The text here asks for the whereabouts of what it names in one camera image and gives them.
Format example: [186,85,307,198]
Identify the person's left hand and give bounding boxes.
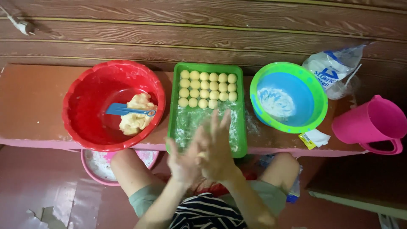
[167,127,206,189]

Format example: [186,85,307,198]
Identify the green plastic tray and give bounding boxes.
[166,62,248,158]

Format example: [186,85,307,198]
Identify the person's right leg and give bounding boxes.
[258,152,301,194]

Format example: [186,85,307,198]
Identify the red plastic basin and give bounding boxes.
[61,60,166,152]

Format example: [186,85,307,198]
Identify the rows of yellow dough balls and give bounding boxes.
[178,70,238,109]

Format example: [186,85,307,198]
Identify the clear plastic packet blue print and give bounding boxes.
[258,154,303,204]

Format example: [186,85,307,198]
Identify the green and blue plastic bowl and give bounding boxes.
[249,62,329,134]

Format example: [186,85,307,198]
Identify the pink plastic jug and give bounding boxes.
[331,94,407,155]

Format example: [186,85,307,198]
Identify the person's left leg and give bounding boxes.
[110,148,166,198]

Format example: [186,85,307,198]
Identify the black white striped shirt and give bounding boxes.
[169,192,248,229]

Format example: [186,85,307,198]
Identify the white flour heap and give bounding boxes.
[257,87,296,119]

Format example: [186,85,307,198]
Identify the pink floury basin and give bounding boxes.
[80,149,159,187]

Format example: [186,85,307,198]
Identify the red plastic container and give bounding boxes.
[191,171,259,197]

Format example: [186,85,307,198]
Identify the blue plastic scraper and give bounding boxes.
[106,102,157,117]

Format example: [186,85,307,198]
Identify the grey green shorts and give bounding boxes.
[128,180,287,220]

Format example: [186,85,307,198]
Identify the clear flour bag blue print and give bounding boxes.
[302,43,368,93]

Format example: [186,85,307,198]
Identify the yellow dough lump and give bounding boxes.
[119,93,158,136]

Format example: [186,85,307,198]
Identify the person's leg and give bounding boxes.
[258,152,301,194]
[110,148,166,198]

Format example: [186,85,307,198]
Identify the yellow and white sachet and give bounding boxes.
[298,128,331,150]

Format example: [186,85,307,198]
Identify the small clear plastic bag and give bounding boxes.
[326,75,361,101]

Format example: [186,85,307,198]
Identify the person's right hand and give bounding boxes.
[197,109,239,183]

